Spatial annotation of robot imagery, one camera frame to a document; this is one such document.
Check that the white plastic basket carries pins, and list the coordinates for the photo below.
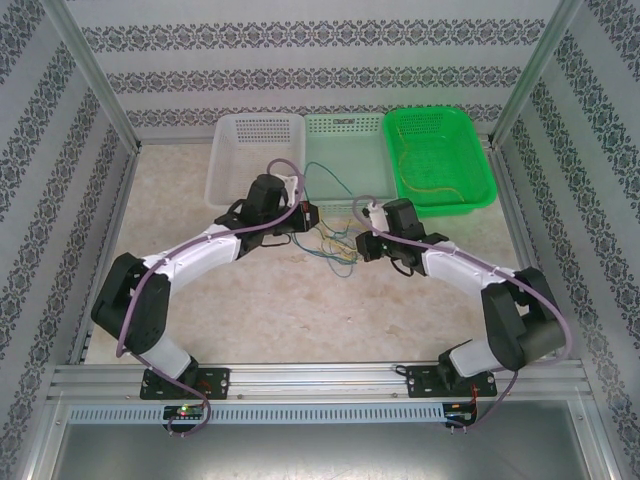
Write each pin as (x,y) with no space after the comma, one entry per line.
(240,160)

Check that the mint green plastic basket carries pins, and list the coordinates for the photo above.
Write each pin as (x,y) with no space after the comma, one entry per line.
(360,155)

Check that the bright green plastic basket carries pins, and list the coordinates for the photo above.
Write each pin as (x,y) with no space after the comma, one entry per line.
(440,145)

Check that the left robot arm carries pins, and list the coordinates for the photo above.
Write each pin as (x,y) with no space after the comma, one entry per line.
(145,320)

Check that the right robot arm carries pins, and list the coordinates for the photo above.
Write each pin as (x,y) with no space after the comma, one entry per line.
(505,325)

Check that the small circuit board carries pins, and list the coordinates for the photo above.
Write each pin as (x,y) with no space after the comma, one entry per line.
(185,412)
(460,417)

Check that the grey metal sheet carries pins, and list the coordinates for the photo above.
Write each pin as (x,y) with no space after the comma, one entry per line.
(320,455)

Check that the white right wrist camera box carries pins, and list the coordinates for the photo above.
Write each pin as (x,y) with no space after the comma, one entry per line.
(377,215)

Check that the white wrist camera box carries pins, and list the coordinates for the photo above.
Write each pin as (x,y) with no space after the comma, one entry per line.
(290,182)
(377,215)

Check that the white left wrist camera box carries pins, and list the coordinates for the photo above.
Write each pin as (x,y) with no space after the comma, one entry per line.
(290,182)

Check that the aluminium mounting rail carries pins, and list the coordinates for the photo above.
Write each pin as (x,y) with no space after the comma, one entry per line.
(320,380)

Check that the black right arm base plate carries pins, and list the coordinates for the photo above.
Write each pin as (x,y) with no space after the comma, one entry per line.
(417,382)

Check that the aluminium side rail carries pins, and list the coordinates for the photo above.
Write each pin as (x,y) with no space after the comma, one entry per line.
(121,200)

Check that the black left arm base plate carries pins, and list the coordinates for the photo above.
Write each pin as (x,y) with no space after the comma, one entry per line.
(220,382)

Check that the aluminium frame post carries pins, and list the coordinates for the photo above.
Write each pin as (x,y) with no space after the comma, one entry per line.
(96,75)
(533,75)

